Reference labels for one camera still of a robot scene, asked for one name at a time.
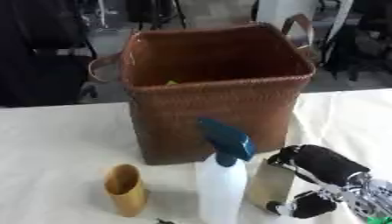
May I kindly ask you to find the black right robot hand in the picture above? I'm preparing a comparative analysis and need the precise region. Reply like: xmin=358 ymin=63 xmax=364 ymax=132
xmin=264 ymin=143 xmax=373 ymax=220

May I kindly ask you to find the tan cardboard box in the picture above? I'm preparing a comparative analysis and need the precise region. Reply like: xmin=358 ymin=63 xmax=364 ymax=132
xmin=241 ymin=157 xmax=298 ymax=214

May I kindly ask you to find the white spray bottle blue trigger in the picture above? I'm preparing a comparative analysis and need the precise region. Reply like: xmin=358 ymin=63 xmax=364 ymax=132
xmin=192 ymin=117 xmax=257 ymax=224

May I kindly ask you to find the brown woven basket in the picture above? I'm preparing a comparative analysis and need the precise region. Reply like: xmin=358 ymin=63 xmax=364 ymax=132
xmin=87 ymin=13 xmax=324 ymax=166

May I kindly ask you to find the yellow wooden cup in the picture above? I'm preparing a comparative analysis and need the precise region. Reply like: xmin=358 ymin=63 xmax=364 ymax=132
xmin=102 ymin=164 xmax=151 ymax=218

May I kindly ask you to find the black tripod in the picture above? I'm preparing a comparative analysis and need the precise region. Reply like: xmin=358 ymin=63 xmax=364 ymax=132
xmin=123 ymin=0 xmax=189 ymax=31

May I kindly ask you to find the black bag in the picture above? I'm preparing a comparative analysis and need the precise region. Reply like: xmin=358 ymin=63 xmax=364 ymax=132
xmin=0 ymin=0 xmax=100 ymax=109

